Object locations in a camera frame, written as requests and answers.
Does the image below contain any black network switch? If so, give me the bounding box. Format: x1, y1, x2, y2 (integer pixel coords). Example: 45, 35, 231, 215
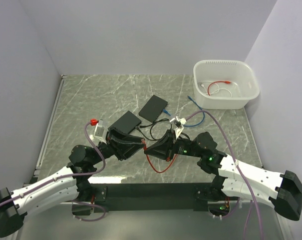
139, 95, 168, 123

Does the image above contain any white cable in basin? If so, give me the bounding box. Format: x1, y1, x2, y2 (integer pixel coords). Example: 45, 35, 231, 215
200, 81, 241, 98

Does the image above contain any red cable in basin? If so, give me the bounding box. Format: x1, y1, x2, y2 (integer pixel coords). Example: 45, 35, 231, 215
207, 80, 231, 97

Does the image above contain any blue ethernet cable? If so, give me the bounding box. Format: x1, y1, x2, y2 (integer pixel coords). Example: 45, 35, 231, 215
163, 95, 206, 127

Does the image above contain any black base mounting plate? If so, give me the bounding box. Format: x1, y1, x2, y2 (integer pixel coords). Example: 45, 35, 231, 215
76, 182, 237, 212

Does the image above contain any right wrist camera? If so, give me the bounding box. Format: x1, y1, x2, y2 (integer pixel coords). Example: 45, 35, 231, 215
169, 116, 187, 139

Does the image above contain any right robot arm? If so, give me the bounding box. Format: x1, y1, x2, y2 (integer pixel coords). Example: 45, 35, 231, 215
144, 130, 302, 221

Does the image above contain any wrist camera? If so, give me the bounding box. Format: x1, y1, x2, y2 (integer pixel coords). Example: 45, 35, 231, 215
89, 119, 108, 144
169, 116, 187, 139

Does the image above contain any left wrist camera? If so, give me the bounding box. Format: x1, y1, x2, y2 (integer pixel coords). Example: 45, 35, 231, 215
89, 119, 108, 144

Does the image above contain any black box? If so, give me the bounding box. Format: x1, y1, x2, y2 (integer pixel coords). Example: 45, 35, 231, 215
108, 111, 141, 134

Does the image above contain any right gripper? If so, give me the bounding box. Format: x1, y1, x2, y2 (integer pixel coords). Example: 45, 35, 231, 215
145, 128, 203, 161

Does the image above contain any black ethernet cable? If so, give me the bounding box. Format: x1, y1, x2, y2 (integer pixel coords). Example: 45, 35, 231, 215
135, 117, 171, 141

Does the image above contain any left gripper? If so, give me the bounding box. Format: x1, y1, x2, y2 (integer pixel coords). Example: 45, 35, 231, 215
90, 126, 146, 166

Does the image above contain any aluminium frame rail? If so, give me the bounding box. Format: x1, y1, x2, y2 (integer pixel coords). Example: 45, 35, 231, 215
5, 182, 291, 240

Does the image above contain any red ethernet cable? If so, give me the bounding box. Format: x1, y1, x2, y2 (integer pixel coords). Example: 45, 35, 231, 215
140, 138, 178, 174

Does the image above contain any white plastic basin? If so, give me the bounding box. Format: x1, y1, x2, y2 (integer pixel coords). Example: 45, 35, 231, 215
193, 60, 260, 110

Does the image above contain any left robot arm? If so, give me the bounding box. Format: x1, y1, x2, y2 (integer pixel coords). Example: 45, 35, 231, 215
0, 128, 145, 238

